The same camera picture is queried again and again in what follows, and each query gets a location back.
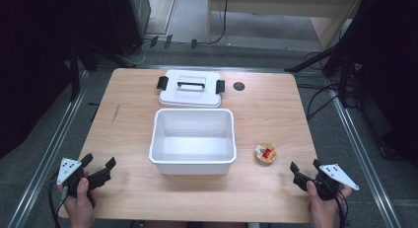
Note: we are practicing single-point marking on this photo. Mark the person's left hand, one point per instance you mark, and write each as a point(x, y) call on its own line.
point(79, 208)

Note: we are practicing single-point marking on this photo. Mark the black metal stand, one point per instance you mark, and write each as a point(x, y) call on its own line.
point(343, 73)
point(75, 73)

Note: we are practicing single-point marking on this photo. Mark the silver metal floor rail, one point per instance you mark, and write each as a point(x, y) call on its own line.
point(364, 155)
point(49, 152)

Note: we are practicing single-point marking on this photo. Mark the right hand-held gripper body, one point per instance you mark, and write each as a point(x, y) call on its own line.
point(335, 175)

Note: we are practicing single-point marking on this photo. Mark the black cabinet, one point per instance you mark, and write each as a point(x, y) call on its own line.
point(126, 20)

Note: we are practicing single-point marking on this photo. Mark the person's right hand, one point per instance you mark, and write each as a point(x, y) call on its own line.
point(323, 211)

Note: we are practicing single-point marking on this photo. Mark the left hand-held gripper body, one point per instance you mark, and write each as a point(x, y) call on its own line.
point(68, 168)

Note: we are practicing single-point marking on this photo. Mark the light wooden furniture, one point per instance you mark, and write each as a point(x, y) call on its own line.
point(286, 6)

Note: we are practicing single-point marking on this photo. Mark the dark curtain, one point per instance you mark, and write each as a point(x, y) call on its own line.
point(391, 73)
point(29, 57)

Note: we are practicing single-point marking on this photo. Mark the dark round table grommet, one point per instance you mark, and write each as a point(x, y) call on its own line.
point(239, 86)

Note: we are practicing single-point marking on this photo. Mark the white plastic storage box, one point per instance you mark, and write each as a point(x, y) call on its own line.
point(194, 145)

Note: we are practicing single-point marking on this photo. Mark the round yellow can red label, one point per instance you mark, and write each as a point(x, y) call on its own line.
point(265, 154)

